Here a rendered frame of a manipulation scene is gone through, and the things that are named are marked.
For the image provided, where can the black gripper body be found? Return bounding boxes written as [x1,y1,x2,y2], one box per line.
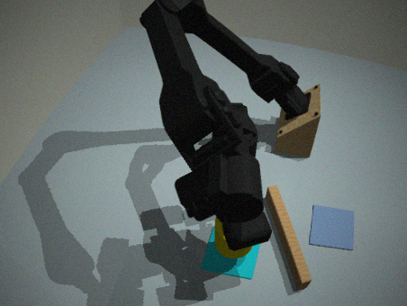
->
[222,212,272,250]

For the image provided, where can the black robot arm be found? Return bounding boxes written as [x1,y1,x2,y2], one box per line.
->
[140,0,311,223]

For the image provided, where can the yellow cup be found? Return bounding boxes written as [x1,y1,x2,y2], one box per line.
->
[214,217,252,258]

